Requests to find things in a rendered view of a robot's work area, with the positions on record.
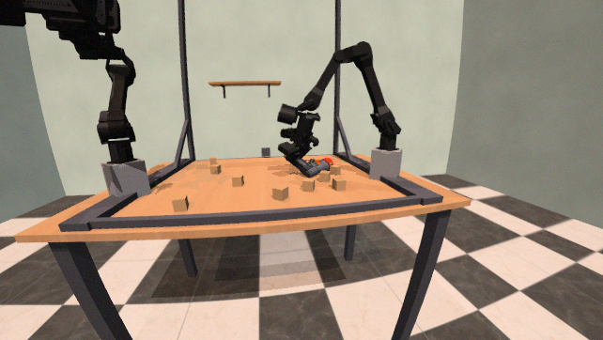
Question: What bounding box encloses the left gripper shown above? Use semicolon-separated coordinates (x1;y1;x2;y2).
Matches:
278;127;319;164

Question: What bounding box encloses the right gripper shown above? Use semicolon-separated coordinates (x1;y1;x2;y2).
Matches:
0;0;121;43

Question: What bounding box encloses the dark grey hose nozzle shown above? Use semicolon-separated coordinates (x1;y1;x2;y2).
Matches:
293;156;333;178

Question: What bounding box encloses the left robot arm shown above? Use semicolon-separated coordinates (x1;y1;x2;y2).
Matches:
277;41;401;151

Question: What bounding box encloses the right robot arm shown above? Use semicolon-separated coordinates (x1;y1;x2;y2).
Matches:
70;26;137;164

